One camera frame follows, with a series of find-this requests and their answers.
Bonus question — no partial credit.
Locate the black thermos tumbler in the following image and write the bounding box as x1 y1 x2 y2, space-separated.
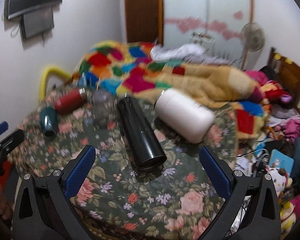
117 96 167 171

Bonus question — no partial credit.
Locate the dark green faceted cup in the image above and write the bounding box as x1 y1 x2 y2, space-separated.
39 107 58 138

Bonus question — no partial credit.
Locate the clear glass cup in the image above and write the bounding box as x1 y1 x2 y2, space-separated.
91 89 114 128

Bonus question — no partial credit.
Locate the floral green table cloth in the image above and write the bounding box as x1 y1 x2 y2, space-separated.
11 87 224 239

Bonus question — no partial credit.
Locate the light blue book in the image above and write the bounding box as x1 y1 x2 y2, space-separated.
269 150 294 176

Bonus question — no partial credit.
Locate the white plush toy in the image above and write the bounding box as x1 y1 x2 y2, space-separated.
266 165 293 197

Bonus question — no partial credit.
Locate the red thermos bottle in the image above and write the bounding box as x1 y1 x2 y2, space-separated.
54 88 87 115

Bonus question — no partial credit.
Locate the white cylindrical bottle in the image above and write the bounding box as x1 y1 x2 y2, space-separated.
154 88 215 144

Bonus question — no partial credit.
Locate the yellow plush toy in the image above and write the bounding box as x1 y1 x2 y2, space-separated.
280 202 296 235

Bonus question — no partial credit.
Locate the colourful patchwork blanket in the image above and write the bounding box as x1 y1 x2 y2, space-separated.
74 40 270 140

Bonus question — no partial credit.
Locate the wooden bed headboard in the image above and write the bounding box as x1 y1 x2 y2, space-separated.
268 47 300 114

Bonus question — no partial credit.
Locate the white grey bedsheet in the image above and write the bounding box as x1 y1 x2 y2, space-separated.
150 43 230 66

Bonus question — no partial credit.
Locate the standing electric fan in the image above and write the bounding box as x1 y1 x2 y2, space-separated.
239 22 265 70

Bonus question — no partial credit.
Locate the frosted wardrobe sliding door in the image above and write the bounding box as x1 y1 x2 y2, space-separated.
163 0 252 59

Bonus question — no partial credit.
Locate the brown wooden door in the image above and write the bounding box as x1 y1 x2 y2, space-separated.
125 0 164 44

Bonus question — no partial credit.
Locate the yellow foam padded rail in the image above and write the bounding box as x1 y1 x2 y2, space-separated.
39 65 73 103

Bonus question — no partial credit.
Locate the small wall monitor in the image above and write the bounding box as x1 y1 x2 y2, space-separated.
20 7 55 41

